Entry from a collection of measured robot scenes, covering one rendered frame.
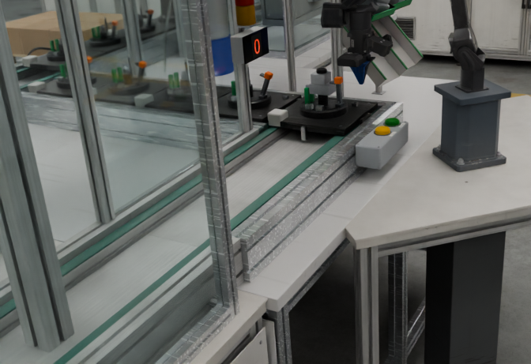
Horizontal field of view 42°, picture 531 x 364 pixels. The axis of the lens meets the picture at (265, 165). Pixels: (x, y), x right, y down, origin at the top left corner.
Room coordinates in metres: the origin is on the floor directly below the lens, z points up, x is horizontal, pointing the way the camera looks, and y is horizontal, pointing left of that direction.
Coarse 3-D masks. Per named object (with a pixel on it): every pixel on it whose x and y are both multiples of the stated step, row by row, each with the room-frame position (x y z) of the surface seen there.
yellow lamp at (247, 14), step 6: (240, 6) 1.78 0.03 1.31; (246, 6) 1.78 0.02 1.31; (252, 6) 1.78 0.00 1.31; (240, 12) 1.78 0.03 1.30; (246, 12) 1.77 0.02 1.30; (252, 12) 1.78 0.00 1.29; (240, 18) 1.78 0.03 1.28; (246, 18) 1.77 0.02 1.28; (252, 18) 1.78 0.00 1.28; (240, 24) 1.78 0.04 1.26; (246, 24) 1.77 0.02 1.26
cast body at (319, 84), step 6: (318, 72) 1.89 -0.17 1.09; (324, 72) 1.88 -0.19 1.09; (330, 72) 1.90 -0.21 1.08; (312, 78) 1.89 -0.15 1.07; (318, 78) 1.88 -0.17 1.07; (324, 78) 1.87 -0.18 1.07; (330, 78) 1.90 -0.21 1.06; (306, 84) 1.92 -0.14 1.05; (312, 84) 1.89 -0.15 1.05; (318, 84) 1.88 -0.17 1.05; (324, 84) 1.87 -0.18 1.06; (330, 84) 1.87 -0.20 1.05; (312, 90) 1.89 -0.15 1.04; (318, 90) 1.88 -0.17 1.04; (324, 90) 1.87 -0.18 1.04; (330, 90) 1.87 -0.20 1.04
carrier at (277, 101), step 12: (252, 84) 2.03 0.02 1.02; (252, 96) 2.02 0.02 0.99; (264, 96) 1.99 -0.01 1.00; (276, 96) 2.07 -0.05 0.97; (300, 96) 2.06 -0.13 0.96; (252, 108) 1.96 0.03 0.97; (264, 108) 1.96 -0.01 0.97; (276, 108) 1.95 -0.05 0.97; (252, 120) 1.89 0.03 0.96; (264, 120) 1.87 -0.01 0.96
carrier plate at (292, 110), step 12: (288, 108) 1.94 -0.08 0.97; (348, 108) 1.90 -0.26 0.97; (360, 108) 1.89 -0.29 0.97; (372, 108) 1.90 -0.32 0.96; (288, 120) 1.84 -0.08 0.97; (300, 120) 1.83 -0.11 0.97; (312, 120) 1.82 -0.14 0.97; (324, 120) 1.82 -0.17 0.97; (336, 120) 1.81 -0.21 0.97; (348, 120) 1.80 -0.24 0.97; (324, 132) 1.76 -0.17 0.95; (336, 132) 1.74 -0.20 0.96; (348, 132) 1.76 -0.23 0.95
